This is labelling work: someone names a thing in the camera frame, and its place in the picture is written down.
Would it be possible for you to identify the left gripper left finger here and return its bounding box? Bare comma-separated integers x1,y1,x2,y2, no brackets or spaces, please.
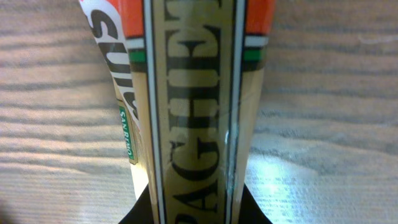
119,185,155,224

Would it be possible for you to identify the orange spaghetti packet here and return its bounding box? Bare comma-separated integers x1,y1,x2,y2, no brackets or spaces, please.
80,0,275,223

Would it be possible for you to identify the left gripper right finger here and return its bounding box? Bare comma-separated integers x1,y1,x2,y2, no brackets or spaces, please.
238,184,272,224

